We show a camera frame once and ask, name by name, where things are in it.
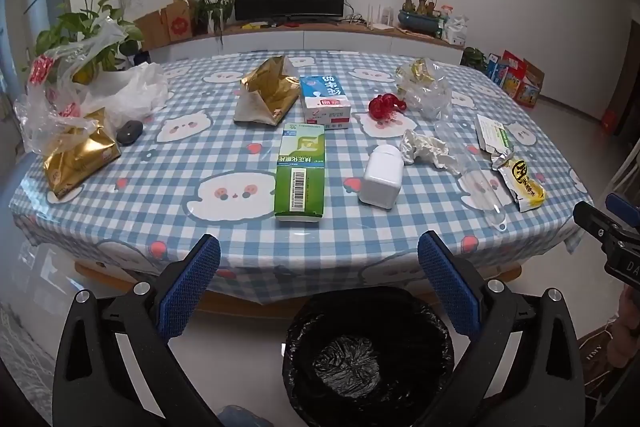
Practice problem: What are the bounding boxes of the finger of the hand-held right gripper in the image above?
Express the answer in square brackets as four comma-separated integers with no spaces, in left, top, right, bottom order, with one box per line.
[573,202,640,258]
[606,193,640,229]

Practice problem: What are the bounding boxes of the flattened clear plastic bottle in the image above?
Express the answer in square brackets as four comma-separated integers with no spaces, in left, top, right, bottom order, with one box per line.
[434,119,508,233]

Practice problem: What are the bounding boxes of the small green floor plant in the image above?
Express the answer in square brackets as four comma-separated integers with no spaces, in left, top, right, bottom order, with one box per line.
[461,47,488,72]

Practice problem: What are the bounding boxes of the blue and white milk carton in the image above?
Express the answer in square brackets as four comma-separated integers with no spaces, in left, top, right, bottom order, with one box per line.
[299,75,352,130]

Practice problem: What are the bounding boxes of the red and yellow printed carton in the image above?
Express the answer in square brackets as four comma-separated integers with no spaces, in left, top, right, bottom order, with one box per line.
[501,50,546,108]

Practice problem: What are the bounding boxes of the gold foil bag white lining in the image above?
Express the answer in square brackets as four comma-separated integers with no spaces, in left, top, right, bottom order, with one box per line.
[233,55,302,128]

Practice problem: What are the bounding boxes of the blue bonsai pot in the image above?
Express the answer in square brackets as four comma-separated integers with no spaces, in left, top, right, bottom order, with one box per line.
[398,0,446,38]

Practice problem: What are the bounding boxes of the brown box with red print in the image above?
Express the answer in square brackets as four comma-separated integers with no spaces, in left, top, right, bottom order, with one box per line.
[165,0,196,42]

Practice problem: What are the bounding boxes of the white box with bag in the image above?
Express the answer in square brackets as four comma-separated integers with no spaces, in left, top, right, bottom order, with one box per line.
[444,14,471,46]

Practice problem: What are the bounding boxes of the gold foil bag red label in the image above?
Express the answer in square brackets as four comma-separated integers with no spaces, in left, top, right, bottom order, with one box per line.
[41,108,122,200]

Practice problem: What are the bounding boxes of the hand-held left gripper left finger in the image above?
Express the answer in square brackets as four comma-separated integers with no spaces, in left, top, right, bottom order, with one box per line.
[52,234,222,427]

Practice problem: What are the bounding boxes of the wooden table with white drawers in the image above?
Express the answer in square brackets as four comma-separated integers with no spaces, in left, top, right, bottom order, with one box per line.
[75,259,523,319]

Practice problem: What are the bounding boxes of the blue checked cartoon tablecloth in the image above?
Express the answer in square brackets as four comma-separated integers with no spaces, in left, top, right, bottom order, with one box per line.
[9,51,596,308]

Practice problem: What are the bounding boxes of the white and green tablet box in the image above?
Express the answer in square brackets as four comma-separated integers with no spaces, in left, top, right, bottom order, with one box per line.
[475,114,516,154]

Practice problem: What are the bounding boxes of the white slatted chair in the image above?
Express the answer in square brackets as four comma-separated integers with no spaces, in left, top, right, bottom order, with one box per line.
[611,142,638,202]

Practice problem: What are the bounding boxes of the white paper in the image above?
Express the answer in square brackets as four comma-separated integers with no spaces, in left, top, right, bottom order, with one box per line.
[400,129,463,175]

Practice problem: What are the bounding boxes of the white tv cabinet wooden top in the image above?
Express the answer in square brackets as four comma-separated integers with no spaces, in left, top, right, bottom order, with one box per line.
[145,22,466,68]

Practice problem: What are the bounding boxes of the white plastic bottle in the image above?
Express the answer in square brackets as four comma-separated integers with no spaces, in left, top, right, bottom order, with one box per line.
[360,145,404,210]

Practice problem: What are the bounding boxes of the clear crumpled plastic wrapper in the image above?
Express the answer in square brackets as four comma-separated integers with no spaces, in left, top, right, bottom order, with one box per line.
[395,58,456,120]

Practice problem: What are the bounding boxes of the green medicine box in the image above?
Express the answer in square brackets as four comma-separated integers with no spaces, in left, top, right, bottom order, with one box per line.
[274,123,327,224]

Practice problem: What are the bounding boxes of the yellow snack packet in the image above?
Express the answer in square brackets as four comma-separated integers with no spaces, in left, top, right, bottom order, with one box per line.
[490,146,547,212]

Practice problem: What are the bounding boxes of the dark grey computer mouse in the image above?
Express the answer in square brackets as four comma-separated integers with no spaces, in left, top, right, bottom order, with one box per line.
[116,120,144,144]

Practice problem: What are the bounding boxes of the blue printed carton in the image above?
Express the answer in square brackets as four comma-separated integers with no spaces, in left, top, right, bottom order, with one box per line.
[485,53,511,85]

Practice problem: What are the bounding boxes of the plain brown cardboard box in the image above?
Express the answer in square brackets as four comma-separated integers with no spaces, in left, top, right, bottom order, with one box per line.
[134,9,173,48]

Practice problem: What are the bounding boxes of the clear plastic bag red print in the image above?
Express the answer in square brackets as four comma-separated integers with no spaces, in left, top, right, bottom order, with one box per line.
[14,14,128,155]

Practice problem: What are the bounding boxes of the thin-leaved potted plant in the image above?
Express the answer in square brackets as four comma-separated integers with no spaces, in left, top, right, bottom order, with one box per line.
[187,0,236,48]

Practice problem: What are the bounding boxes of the person's right hand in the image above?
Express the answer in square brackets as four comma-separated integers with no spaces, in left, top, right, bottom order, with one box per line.
[617,289,640,368]

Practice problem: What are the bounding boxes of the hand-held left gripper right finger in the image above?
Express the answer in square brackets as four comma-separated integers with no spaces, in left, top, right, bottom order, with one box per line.
[417,230,586,427]

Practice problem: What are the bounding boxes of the white router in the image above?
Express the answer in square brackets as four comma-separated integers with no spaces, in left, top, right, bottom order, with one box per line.
[367,3,398,30]

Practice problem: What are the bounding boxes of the green leafy pothos plant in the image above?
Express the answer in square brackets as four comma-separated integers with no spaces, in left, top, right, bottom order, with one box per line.
[25,0,146,82]

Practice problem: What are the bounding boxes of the trash bin with black bag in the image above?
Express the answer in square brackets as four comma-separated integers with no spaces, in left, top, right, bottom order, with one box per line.
[281,287,456,427]

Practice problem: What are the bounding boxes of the grey patterned rug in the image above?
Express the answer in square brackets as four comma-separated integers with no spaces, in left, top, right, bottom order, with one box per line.
[0,302,56,408]

